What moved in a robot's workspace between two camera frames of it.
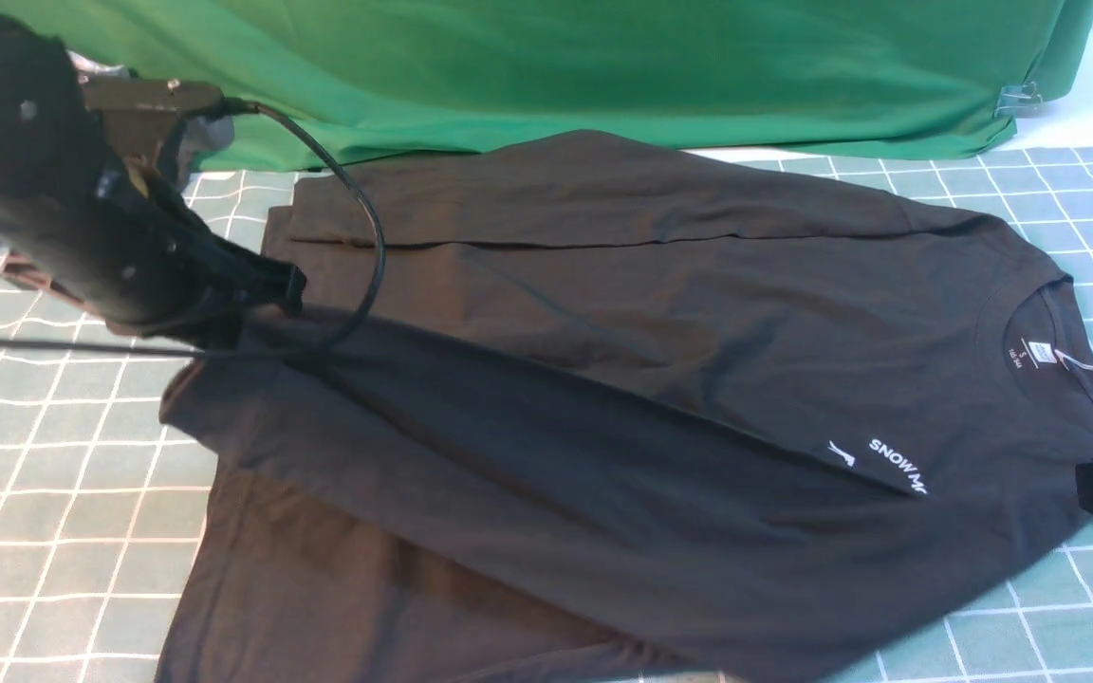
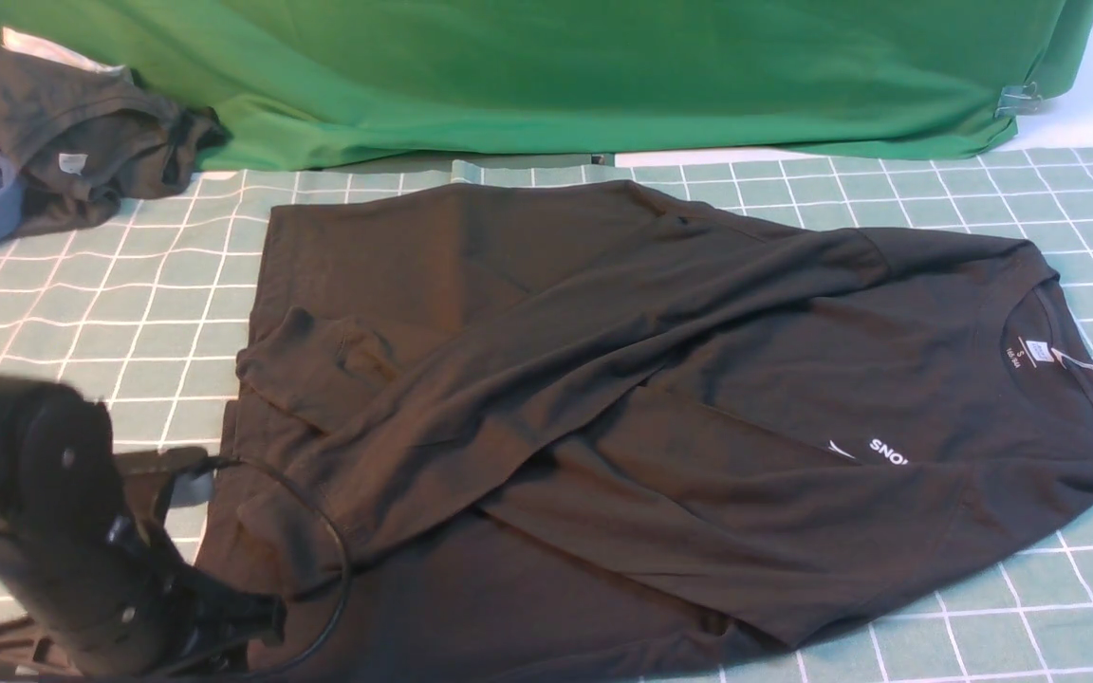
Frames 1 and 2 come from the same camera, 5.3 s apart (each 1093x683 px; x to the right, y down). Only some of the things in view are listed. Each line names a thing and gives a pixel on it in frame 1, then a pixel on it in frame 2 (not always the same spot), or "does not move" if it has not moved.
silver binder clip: [1016, 101] does not move
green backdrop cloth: [317, 85] does not move
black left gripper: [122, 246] -> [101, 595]
